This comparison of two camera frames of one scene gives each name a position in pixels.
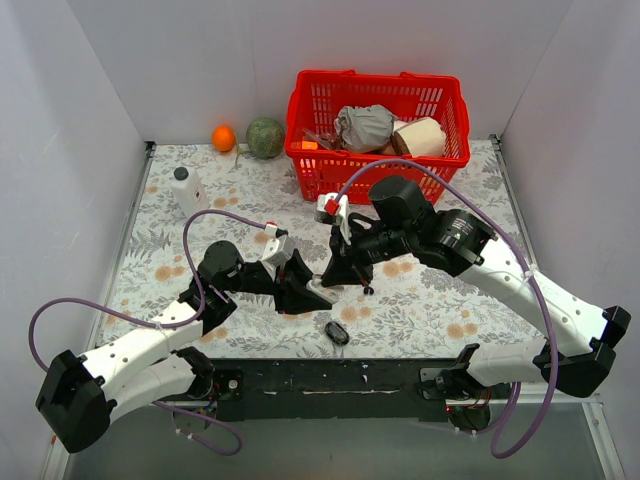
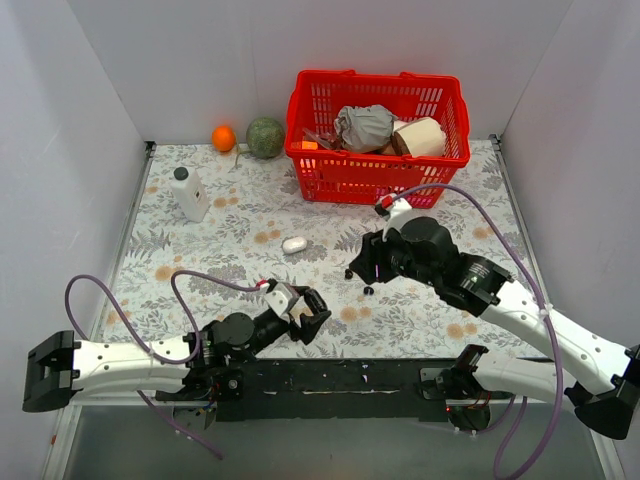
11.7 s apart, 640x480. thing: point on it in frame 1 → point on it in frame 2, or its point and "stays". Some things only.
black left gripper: (283, 289) → (295, 323)
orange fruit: (223, 138) stays
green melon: (265, 138) stays
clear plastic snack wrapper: (330, 141) stays
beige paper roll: (424, 136) stays
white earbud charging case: (316, 285) → (294, 244)
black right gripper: (345, 248) → (372, 256)
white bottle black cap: (190, 190) stays
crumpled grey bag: (364, 128) stays
